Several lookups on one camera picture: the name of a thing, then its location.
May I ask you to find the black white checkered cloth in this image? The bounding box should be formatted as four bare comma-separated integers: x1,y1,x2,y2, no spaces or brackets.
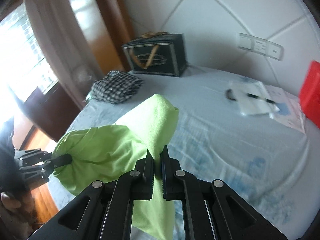
86,70,145,105

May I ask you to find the dark wooden cabinet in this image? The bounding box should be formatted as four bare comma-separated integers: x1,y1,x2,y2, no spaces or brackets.
22,82,83,140

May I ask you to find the black gift bag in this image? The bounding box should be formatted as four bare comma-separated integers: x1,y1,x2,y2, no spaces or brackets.
122,31,188,77

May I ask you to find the person's left hand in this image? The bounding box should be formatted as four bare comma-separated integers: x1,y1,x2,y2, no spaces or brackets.
0,191,34,214

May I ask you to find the black and white pen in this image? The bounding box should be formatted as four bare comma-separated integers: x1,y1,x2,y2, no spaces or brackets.
246,93,275,104

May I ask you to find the white wall power socket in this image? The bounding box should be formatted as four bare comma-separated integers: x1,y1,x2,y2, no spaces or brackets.
253,38,270,55

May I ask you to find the red plastic carry case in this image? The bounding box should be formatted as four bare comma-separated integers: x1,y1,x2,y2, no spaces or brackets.
299,60,320,130

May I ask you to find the lime green t-shirt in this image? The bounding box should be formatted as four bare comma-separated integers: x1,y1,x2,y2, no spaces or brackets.
51,94,180,240

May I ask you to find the brown wooden headboard post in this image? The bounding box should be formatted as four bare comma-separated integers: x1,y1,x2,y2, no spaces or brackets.
82,0,133,73

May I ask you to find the pale pink printed sheet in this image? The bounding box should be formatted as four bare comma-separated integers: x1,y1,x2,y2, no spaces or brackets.
262,85,307,133

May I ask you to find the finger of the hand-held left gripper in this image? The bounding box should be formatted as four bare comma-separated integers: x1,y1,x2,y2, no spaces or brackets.
15,149,73,164
20,163,68,182

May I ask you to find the white wall light switch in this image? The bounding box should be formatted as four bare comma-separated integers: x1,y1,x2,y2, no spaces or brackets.
236,32,255,51

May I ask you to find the bright window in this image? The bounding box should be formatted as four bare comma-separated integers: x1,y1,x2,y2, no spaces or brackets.
0,5,59,105

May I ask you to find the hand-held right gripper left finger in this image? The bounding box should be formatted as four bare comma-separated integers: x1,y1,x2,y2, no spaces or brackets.
27,149,154,240

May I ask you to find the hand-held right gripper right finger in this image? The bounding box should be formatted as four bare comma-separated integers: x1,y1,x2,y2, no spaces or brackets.
160,145,287,240

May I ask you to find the sheer white curtain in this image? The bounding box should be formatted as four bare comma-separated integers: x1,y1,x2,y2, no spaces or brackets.
22,0,105,85

